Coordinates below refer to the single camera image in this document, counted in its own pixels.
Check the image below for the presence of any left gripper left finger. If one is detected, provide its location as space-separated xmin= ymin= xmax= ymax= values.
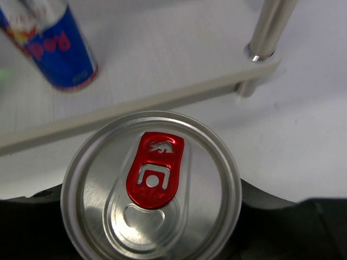
xmin=1 ymin=185 xmax=81 ymax=259

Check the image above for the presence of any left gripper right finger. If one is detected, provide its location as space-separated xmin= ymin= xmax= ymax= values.
xmin=230 ymin=180 xmax=346 ymax=259

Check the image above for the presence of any red silver can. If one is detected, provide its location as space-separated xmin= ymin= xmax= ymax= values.
xmin=60 ymin=111 xmax=242 ymax=259

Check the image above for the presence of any blue silver can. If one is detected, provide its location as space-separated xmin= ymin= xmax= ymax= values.
xmin=1 ymin=1 xmax=98 ymax=90

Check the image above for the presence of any white two-tier shelf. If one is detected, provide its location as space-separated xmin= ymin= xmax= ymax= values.
xmin=1 ymin=1 xmax=296 ymax=155

